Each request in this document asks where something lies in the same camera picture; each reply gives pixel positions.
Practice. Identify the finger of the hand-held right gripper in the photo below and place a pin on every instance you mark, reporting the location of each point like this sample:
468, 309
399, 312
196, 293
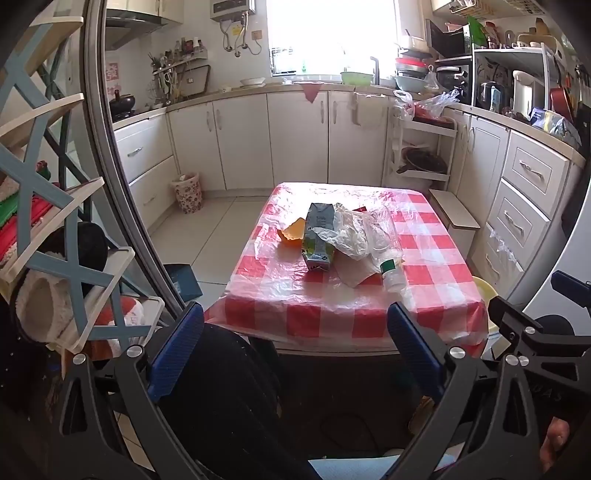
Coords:
570, 282
512, 321

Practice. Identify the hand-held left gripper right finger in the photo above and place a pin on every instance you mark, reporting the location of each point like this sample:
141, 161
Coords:
415, 348

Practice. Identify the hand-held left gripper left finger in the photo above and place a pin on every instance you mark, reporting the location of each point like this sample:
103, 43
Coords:
178, 350

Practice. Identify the person's right hand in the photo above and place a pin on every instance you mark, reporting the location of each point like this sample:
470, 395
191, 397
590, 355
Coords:
556, 441

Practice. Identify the yellow plastic stool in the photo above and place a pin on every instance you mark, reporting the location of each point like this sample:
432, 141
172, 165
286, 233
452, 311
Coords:
485, 295

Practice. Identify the black cloth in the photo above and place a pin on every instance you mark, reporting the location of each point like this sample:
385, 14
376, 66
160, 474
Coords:
221, 397

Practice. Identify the blue dustpan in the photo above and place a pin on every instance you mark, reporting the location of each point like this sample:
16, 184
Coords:
182, 284

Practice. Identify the clear bag on drawer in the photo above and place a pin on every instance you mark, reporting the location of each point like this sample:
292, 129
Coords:
505, 251

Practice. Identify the clear bottle with green label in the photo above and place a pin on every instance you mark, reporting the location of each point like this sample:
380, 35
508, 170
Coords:
392, 276

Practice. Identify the brown cardboard piece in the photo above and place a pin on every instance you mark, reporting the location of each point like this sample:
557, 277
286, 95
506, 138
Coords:
355, 273

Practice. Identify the white cabinet with panelled drawers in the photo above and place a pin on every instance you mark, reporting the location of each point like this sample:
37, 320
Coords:
521, 184

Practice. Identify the white step stool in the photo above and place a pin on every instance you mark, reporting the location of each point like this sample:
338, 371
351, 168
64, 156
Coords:
455, 217

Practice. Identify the red checked plastic tablecloth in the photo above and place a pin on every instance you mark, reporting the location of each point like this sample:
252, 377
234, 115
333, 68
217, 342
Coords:
286, 286

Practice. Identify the clear plastic bag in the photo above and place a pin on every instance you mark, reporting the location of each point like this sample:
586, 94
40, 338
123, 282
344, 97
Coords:
364, 230

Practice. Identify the black fluffy slipper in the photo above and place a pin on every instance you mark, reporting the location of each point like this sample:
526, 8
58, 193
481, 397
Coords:
87, 244

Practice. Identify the white fluffy slipper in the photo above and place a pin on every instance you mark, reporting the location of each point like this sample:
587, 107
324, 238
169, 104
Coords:
44, 304

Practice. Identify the grey green drink carton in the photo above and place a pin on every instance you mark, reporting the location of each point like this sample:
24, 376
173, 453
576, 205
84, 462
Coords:
317, 244

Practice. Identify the floral waste bin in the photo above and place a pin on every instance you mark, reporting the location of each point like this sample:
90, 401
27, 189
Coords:
187, 194

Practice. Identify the blue food bag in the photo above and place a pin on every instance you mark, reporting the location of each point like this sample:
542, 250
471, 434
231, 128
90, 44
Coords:
554, 124

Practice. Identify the large orange pomelo peel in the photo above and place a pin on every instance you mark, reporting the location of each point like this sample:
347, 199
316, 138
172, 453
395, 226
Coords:
293, 232

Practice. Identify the red pan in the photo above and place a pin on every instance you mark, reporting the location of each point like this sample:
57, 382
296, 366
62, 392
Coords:
561, 104

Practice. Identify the dark wok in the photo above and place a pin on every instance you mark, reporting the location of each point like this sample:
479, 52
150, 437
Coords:
422, 161

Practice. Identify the white thermos pot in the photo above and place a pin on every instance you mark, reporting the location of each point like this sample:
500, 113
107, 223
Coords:
528, 94

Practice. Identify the white trolley rack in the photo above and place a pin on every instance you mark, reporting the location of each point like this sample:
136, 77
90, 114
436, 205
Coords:
443, 134

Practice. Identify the white drawer cabinet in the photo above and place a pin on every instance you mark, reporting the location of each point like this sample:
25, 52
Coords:
143, 157

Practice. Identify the steel kettle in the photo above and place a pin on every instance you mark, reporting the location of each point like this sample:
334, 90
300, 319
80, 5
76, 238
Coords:
490, 97

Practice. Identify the white and blue shelf rack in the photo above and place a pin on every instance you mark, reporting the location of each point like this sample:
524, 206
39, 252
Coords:
46, 184

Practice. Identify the crumpled clear shopping bag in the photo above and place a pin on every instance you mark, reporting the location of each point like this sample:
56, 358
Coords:
431, 105

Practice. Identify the black toaster oven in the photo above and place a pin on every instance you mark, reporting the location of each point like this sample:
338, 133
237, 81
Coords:
455, 83

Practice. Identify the white counter shelf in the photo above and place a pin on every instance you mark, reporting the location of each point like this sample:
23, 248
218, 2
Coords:
508, 53

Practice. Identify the white corner base cabinets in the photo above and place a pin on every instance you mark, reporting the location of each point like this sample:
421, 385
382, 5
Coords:
295, 138

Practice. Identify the white hanging bag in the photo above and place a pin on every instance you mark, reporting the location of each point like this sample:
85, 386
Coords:
367, 110

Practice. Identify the black cooking pot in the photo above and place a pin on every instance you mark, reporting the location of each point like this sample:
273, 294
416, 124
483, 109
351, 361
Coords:
122, 104

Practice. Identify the stack of basins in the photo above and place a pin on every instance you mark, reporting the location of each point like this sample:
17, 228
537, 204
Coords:
411, 76

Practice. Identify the black microwave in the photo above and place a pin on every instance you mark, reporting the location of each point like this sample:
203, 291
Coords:
445, 41

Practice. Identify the green basin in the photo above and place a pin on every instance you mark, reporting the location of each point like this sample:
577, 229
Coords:
356, 78

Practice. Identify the pink hanging cloth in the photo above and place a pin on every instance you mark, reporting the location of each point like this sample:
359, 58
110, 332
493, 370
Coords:
310, 92

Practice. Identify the white dish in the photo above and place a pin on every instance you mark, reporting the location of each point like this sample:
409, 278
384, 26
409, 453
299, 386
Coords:
253, 82

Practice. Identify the black faucet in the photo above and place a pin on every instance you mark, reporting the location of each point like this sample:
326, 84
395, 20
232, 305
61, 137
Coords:
376, 69

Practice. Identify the window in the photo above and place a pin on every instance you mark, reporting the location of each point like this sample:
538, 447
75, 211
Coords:
330, 37

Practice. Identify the range hood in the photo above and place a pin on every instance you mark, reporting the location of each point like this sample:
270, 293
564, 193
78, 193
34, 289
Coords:
134, 25

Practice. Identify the white water heater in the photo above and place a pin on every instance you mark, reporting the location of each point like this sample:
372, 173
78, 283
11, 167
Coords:
231, 8

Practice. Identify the grey sliding door frame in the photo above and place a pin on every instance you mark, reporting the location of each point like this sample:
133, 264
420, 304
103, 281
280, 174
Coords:
115, 161

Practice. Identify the wall utensil rack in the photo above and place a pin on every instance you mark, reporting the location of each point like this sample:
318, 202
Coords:
178, 69

